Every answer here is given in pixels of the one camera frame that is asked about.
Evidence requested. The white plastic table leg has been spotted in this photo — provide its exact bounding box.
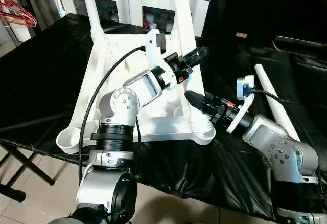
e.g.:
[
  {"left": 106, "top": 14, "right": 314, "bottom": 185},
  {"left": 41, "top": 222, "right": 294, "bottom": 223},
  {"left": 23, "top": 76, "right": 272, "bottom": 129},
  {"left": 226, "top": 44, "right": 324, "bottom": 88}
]
[
  {"left": 254, "top": 64, "right": 301, "bottom": 143},
  {"left": 81, "top": 0, "right": 105, "bottom": 43},
  {"left": 171, "top": 0, "right": 217, "bottom": 136}
]

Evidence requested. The white plastic table top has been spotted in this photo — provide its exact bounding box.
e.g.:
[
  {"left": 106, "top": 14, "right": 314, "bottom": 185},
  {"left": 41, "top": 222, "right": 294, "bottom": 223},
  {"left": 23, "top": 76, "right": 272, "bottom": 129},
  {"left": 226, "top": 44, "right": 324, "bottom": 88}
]
[{"left": 56, "top": 30, "right": 218, "bottom": 155}]

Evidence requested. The black furniture with yellow label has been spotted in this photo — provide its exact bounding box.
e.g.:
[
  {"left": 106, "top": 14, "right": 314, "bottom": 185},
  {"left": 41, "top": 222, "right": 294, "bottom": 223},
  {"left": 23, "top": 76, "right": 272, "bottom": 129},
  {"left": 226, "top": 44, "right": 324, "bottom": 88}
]
[{"left": 202, "top": 0, "right": 327, "bottom": 48}]

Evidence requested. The black work mat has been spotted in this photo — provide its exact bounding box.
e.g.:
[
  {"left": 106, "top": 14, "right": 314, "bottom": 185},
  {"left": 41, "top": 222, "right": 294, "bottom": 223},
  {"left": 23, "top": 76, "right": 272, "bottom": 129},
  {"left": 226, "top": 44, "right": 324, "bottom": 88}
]
[{"left": 0, "top": 13, "right": 327, "bottom": 222}]

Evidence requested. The red patterned object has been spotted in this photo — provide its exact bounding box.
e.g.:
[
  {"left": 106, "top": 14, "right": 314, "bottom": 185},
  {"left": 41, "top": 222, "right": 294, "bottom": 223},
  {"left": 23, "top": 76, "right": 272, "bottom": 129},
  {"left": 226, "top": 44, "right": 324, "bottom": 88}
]
[{"left": 0, "top": 0, "right": 38, "bottom": 29}]

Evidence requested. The black metal stand leg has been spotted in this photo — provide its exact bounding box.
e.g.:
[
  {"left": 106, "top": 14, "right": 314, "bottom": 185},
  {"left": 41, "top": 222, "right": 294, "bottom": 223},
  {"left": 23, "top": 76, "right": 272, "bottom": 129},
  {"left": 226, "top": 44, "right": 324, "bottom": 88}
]
[{"left": 0, "top": 138, "right": 57, "bottom": 204}]

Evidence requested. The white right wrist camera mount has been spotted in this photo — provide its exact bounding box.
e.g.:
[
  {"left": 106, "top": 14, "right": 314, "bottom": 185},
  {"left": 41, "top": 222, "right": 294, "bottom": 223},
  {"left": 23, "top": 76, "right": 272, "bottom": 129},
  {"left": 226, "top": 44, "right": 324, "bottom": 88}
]
[{"left": 225, "top": 75, "right": 256, "bottom": 136}]

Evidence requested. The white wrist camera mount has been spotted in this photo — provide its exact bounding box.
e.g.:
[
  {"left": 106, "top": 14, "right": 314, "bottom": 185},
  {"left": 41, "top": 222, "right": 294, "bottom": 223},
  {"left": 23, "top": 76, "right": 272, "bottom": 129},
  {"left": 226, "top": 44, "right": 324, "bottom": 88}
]
[
  {"left": 144, "top": 28, "right": 168, "bottom": 70},
  {"left": 225, "top": 75, "right": 256, "bottom": 136}
]

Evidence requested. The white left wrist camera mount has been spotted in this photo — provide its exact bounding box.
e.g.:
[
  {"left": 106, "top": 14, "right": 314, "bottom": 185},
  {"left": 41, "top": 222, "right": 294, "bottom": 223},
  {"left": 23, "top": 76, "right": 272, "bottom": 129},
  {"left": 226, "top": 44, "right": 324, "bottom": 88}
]
[{"left": 144, "top": 28, "right": 168, "bottom": 70}]

